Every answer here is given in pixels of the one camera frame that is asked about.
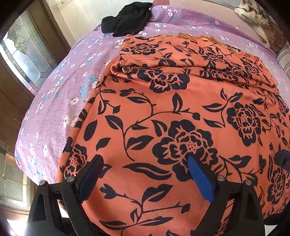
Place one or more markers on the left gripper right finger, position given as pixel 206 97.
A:
pixel 246 214

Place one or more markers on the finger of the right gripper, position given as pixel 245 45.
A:
pixel 282 158

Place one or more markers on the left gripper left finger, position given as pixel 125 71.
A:
pixel 57 208

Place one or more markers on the orange black floral garment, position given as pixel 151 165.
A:
pixel 164 99

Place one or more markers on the purple floral bed sheet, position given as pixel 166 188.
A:
pixel 57 105

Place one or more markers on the striped pillow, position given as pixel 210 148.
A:
pixel 283 59

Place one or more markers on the beige brown floral blanket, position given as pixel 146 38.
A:
pixel 262 23

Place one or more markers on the brown door with stained glass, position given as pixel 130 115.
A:
pixel 31 48

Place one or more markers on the black crumpled garment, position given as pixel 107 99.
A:
pixel 130 20

